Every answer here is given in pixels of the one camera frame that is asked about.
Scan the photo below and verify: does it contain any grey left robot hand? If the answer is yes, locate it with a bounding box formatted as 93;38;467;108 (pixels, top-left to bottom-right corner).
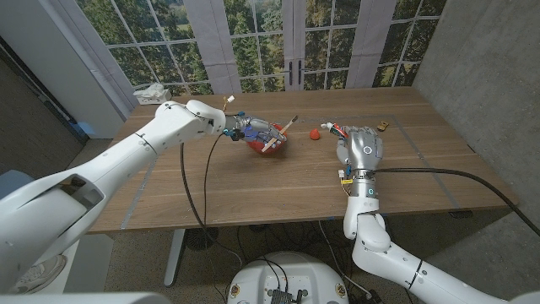
224;112;289;149

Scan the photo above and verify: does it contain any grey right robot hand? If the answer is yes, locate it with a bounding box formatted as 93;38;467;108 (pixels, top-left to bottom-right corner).
336;124;384;172

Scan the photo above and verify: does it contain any red bowl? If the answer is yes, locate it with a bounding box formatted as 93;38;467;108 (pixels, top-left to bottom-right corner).
246;122;288;155

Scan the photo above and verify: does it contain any wooden toothbrush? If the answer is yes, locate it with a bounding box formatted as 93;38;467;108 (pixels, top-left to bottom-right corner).
261;115;300;154

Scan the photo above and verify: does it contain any toothpaste tube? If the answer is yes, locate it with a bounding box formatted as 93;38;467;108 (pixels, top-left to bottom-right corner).
320;122;350;139

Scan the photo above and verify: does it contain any printed window backdrop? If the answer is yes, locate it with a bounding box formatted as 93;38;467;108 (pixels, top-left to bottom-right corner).
75;0;448;96

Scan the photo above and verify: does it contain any white power strip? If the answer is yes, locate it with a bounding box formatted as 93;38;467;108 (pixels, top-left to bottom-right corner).
137;89;173;106

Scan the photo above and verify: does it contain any crumpled white tissue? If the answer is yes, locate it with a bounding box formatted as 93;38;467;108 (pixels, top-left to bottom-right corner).
132;82;166;99

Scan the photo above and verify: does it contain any round black fan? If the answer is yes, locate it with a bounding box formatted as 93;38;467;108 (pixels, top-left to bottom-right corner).
185;226;219;252

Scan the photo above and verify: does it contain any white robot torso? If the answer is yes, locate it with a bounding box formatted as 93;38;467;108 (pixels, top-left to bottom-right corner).
226;251;349;304

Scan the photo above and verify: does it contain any white table leg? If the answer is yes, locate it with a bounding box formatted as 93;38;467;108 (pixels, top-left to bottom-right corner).
163;228;186;288

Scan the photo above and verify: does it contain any blue bin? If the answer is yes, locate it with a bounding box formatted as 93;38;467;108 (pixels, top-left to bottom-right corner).
0;169;33;199

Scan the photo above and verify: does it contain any white sneaker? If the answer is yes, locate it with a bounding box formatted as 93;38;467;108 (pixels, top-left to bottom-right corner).
8;254;68;296

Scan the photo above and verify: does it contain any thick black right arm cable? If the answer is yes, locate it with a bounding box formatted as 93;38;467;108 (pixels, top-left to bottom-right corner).
370;167;540;237

